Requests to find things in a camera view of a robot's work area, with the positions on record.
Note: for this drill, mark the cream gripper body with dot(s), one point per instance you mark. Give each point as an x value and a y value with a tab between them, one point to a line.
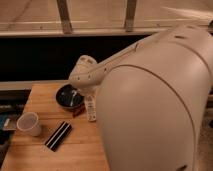
79	74

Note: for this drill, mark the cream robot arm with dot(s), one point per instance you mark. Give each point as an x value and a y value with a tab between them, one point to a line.
151	98

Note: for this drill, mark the white plastic bottle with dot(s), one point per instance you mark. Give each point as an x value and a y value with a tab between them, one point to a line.
90	108

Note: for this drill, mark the black round bowl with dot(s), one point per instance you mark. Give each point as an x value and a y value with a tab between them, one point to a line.
68	97

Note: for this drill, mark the small red brown object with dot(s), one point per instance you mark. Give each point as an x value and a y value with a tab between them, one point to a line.
78	110

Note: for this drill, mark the black striped rectangular block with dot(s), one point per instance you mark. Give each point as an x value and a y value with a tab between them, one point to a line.
57	137

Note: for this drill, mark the clear plastic cup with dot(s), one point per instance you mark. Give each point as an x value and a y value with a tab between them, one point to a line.
29	123

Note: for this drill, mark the left metal frame post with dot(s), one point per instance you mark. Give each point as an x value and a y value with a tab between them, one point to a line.
64	16

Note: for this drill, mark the metal frame post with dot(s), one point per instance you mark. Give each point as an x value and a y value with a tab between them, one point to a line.
130	15
64	16

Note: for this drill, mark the right metal frame post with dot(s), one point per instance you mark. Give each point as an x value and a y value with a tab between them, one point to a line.
130	15

